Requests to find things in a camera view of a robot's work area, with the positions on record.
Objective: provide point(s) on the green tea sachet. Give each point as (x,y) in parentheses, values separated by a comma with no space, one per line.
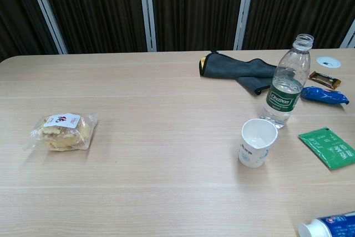
(330,148)

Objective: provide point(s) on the dark screen panel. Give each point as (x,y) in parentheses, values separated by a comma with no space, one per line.
(97,9)
(16,12)
(197,9)
(291,4)

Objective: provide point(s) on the small white paper cup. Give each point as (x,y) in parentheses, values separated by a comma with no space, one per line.
(253,153)

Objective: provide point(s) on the blue snack packet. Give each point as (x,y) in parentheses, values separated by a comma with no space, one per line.
(319,95)

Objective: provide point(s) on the pastry in clear bag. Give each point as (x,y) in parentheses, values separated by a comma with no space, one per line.
(63,134)

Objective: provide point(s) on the white screen frame post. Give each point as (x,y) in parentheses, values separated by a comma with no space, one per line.
(45,12)
(147,12)
(244,12)
(349,35)

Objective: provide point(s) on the transparent plastic water bottle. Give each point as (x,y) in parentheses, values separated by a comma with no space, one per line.
(283,101)

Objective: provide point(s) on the brown snack bar wrapper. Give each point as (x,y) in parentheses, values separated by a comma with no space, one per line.
(324,79)

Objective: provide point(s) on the blue white toothpaste tube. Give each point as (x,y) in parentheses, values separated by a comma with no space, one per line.
(332,226)

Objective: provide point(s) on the gray cloth with yellow edge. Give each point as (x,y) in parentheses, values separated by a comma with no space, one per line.
(227,66)

